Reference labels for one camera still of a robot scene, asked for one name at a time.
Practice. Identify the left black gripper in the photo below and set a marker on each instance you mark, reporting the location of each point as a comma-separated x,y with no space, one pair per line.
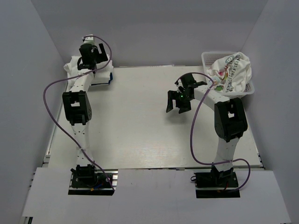
102,56

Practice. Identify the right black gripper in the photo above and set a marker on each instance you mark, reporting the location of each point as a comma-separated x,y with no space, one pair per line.
173,94

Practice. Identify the plain white t shirt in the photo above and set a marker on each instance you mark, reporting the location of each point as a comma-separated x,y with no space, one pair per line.
72,69

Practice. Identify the white printed t shirt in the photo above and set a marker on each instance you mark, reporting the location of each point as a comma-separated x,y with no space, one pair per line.
230,73

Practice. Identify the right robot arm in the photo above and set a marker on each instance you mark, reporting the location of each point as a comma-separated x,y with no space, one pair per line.
230,121

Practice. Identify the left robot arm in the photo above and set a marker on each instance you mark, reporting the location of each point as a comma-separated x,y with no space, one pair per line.
78,110

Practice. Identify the white plastic basket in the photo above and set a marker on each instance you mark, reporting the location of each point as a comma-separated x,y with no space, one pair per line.
209,57

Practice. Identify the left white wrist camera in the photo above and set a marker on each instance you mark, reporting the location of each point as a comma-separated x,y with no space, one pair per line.
89,39

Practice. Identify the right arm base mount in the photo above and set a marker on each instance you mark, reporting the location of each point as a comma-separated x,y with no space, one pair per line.
207,188

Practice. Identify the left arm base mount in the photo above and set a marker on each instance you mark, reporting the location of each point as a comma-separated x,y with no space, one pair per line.
100,187

